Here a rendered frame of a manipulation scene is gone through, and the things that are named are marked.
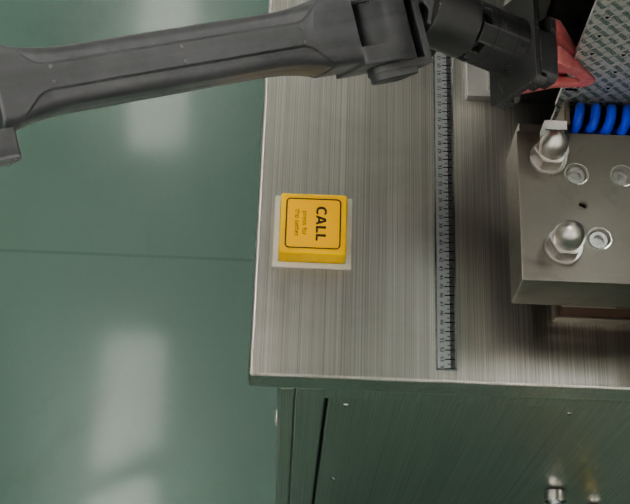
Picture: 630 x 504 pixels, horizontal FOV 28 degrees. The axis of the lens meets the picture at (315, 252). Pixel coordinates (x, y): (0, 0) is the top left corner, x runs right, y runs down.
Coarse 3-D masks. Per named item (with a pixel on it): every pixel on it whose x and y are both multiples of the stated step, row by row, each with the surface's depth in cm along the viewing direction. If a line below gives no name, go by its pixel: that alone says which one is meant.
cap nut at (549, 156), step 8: (544, 136) 119; (552, 136) 118; (560, 136) 118; (536, 144) 121; (544, 144) 119; (552, 144) 118; (560, 144) 118; (536, 152) 120; (544, 152) 119; (552, 152) 119; (560, 152) 119; (568, 152) 121; (536, 160) 121; (544, 160) 120; (552, 160) 120; (560, 160) 120; (536, 168) 121; (544, 168) 121; (552, 168) 121; (560, 168) 121
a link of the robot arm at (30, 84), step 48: (336, 0) 105; (384, 0) 107; (0, 48) 93; (48, 48) 94; (96, 48) 96; (144, 48) 97; (192, 48) 99; (240, 48) 101; (288, 48) 103; (336, 48) 104; (384, 48) 106; (0, 96) 92; (48, 96) 94; (96, 96) 96; (144, 96) 100; (0, 144) 93
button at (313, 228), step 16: (288, 208) 131; (304, 208) 131; (320, 208) 131; (336, 208) 131; (288, 224) 130; (304, 224) 130; (320, 224) 130; (336, 224) 130; (288, 240) 129; (304, 240) 129; (320, 240) 130; (336, 240) 130; (288, 256) 130; (304, 256) 130; (320, 256) 129; (336, 256) 129
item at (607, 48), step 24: (600, 0) 110; (624, 0) 110; (600, 24) 113; (624, 24) 113; (576, 48) 117; (600, 48) 117; (624, 48) 116; (600, 72) 120; (624, 72) 120; (576, 96) 124; (600, 96) 124; (624, 96) 124
